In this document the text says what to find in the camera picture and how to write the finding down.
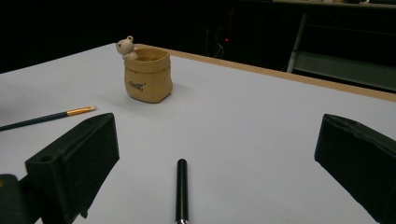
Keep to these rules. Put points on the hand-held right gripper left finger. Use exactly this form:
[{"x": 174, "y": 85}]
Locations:
[{"x": 77, "y": 161}]

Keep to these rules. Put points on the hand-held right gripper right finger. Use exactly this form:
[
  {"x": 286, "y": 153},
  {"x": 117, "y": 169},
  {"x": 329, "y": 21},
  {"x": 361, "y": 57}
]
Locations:
[{"x": 358, "y": 155}]

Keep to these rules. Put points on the thin brush with gold ferrule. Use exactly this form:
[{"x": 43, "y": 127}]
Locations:
[{"x": 46, "y": 117}]

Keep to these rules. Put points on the wooden cup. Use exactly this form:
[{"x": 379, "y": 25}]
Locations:
[{"x": 148, "y": 77}]

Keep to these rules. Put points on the white table mat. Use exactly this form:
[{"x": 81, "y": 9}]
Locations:
[{"x": 249, "y": 124}]

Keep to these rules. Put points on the white metal desk frame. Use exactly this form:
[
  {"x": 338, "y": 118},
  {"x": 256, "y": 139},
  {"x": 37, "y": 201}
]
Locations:
[{"x": 342, "y": 67}]

